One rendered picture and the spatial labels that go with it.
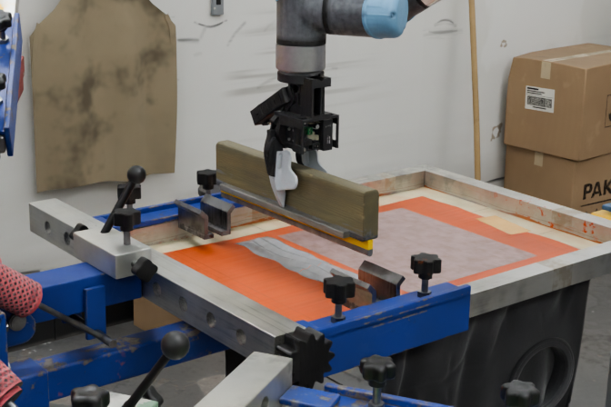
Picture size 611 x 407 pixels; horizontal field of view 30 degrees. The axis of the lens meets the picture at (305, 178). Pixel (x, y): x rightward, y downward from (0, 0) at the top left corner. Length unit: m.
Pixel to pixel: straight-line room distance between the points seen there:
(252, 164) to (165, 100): 2.12
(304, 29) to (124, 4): 2.17
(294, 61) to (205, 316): 0.42
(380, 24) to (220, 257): 0.51
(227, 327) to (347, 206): 0.30
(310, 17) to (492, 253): 0.56
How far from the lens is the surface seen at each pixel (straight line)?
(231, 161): 1.89
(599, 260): 1.92
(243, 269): 1.86
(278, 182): 1.76
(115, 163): 3.89
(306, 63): 1.69
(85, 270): 1.62
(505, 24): 5.10
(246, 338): 1.44
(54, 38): 3.71
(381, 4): 1.64
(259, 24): 4.20
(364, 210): 1.64
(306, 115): 1.70
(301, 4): 1.68
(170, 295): 1.58
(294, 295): 1.75
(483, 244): 2.02
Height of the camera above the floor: 1.59
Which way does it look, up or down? 15 degrees down
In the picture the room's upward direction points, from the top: 1 degrees clockwise
